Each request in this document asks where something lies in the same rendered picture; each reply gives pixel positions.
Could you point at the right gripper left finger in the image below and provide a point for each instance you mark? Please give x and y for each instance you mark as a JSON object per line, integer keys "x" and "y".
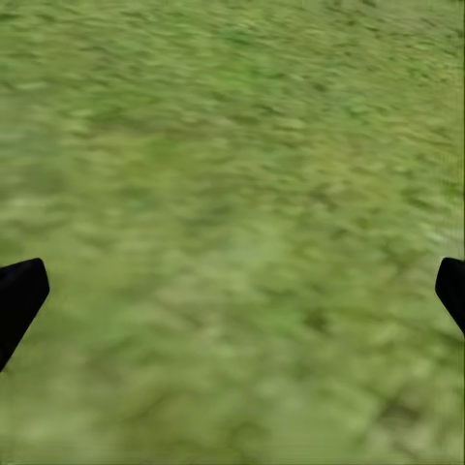
{"x": 23, "y": 290}

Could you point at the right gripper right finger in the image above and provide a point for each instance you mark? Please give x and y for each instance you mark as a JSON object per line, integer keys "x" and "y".
{"x": 450, "y": 288}

